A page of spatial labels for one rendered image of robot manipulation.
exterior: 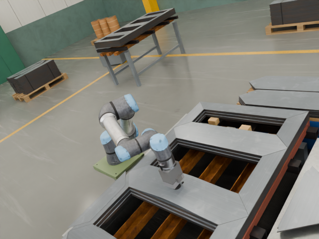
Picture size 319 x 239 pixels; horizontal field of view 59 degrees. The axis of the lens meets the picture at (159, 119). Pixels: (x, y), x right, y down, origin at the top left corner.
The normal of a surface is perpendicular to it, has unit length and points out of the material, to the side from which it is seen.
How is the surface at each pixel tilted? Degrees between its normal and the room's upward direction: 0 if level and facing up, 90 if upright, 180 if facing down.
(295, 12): 90
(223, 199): 3
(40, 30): 90
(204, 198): 6
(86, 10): 90
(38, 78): 90
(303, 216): 0
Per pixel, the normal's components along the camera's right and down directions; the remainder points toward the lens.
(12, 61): 0.70, 0.14
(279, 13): -0.62, 0.56
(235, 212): -0.31, -0.82
